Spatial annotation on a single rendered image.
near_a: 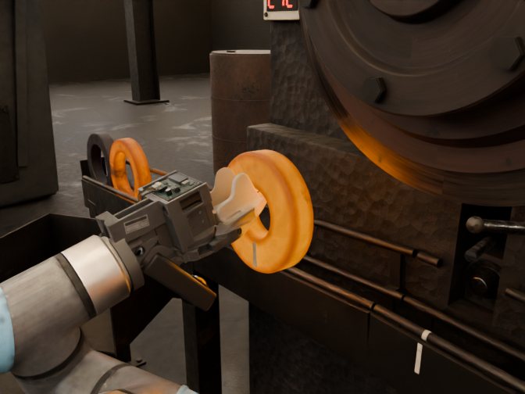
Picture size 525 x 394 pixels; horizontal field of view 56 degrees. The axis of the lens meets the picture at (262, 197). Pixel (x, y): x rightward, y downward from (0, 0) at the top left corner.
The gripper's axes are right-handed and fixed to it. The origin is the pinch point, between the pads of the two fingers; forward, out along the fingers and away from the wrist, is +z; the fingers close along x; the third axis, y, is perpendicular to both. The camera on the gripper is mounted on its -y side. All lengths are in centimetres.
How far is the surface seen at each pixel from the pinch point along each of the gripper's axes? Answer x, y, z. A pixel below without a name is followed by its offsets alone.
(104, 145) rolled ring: 83, -10, 7
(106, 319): 23.0, -19.0, -20.0
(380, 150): -11.9, 4.6, 9.5
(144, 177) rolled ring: 61, -15, 7
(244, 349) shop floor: 72, -92, 23
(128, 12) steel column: 631, -20, 263
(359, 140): -8.8, 5.3, 9.7
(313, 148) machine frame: 9.2, -2.5, 17.6
